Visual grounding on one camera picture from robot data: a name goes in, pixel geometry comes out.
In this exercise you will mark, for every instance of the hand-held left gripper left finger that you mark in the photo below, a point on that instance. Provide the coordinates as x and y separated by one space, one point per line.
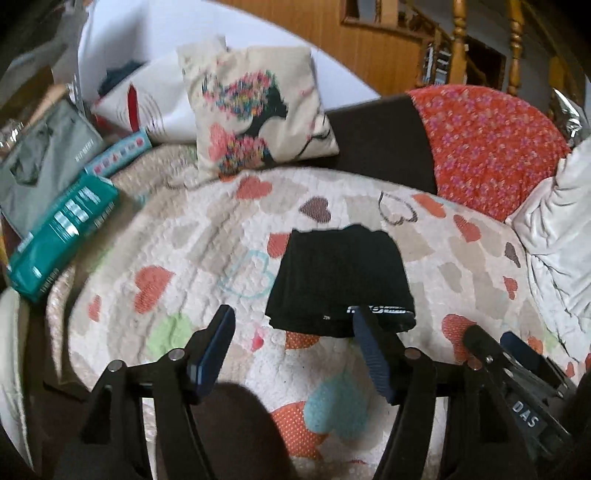
214 341

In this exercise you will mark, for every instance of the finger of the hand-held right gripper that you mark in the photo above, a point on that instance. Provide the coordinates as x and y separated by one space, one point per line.
480 341
521 346

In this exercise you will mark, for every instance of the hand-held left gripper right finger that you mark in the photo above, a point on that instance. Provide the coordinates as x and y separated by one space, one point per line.
374 355

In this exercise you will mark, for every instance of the black pants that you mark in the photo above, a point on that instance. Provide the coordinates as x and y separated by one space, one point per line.
337 277

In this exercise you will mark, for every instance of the heart patterned quilt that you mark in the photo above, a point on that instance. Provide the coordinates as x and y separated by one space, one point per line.
184 240

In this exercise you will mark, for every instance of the white blanket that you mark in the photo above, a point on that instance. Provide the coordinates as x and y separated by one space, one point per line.
554 240

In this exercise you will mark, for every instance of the teal package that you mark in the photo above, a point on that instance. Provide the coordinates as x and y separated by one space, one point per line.
60 230

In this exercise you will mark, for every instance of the red floral cushion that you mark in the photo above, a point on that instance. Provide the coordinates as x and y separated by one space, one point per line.
485 147

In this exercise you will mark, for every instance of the cream cushion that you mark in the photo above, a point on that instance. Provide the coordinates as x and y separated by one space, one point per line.
11 360

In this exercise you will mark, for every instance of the black cloth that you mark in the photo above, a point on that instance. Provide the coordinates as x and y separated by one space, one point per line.
383 138

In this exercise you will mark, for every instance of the printed figure cushion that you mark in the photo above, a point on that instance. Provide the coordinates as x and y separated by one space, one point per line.
249 115

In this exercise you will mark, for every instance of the white pillow with red mark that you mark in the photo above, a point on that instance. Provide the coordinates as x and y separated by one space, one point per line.
161 101

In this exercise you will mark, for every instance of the grey bag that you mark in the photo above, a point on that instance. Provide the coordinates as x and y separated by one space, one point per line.
46 161

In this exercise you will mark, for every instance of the row of books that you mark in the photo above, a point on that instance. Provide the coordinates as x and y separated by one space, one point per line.
436 64

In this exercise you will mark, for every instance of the dark blue cloth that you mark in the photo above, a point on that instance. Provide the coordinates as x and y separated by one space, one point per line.
120 76

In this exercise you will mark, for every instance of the wooden staircase panel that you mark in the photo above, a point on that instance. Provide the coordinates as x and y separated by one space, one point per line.
369 60

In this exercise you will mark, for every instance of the wooden baluster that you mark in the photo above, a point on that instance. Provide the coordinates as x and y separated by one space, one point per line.
515 46
458 41

